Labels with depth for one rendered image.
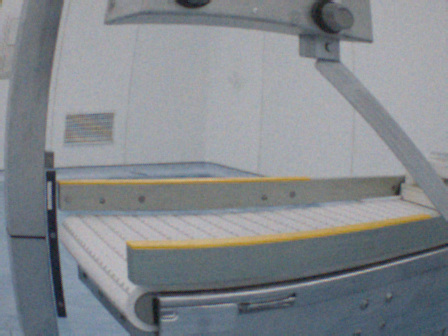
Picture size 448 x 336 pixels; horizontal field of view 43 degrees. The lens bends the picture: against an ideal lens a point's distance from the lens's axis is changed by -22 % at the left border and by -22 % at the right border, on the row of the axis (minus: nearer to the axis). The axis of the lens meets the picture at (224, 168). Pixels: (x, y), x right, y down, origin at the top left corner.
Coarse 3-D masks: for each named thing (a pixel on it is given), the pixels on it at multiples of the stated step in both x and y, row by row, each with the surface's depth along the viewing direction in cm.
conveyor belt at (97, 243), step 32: (64, 224) 73; (96, 224) 72; (128, 224) 74; (160, 224) 75; (192, 224) 77; (224, 224) 78; (256, 224) 79; (288, 224) 79; (320, 224) 79; (352, 224) 79; (96, 256) 61; (384, 256) 65; (128, 288) 53; (160, 288) 53; (192, 288) 55
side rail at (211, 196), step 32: (64, 192) 74; (96, 192) 76; (128, 192) 78; (160, 192) 80; (192, 192) 82; (224, 192) 84; (256, 192) 86; (288, 192) 88; (320, 192) 90; (352, 192) 93; (384, 192) 97
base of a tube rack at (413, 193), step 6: (402, 186) 97; (408, 186) 96; (414, 186) 95; (402, 192) 97; (408, 192) 96; (414, 192) 94; (420, 192) 93; (408, 198) 96; (414, 198) 94; (420, 198) 92; (426, 198) 91; (420, 204) 92; (426, 204) 91; (432, 204) 89
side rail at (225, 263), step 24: (432, 216) 66; (312, 240) 57; (336, 240) 59; (360, 240) 60; (384, 240) 62; (408, 240) 64; (432, 240) 66; (144, 264) 51; (168, 264) 52; (192, 264) 53; (216, 264) 53; (240, 264) 54; (264, 264) 56; (288, 264) 57; (312, 264) 58; (336, 264) 59
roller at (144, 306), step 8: (144, 296) 52; (152, 296) 53; (136, 304) 52; (144, 304) 52; (152, 304) 53; (136, 312) 53; (144, 312) 52; (152, 312) 53; (144, 320) 52; (152, 320) 53
